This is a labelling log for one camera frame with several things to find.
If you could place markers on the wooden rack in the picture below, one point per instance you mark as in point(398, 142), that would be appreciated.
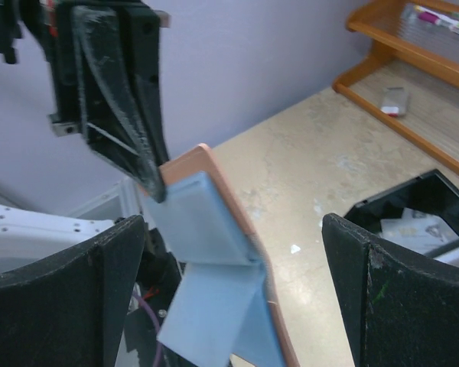
point(420, 56)

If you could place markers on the black plastic bin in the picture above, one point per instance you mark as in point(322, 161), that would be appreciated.
point(430, 193)

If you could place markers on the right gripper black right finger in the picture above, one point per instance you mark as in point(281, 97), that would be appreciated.
point(399, 308)

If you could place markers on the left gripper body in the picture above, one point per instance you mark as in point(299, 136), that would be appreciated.
point(62, 37)

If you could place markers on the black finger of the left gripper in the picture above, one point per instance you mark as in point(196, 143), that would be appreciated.
point(110, 119)

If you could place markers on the pink marker pen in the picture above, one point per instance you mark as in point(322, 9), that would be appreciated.
point(432, 17)

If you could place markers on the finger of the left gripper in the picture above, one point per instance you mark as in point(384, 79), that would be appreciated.
point(140, 30)

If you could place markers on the pink leather card holder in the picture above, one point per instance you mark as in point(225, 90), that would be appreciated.
point(226, 304)

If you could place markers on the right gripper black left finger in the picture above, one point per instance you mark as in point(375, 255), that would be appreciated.
point(69, 308)

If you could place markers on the white magnetic stripe card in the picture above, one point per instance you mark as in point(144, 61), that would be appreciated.
point(418, 231)

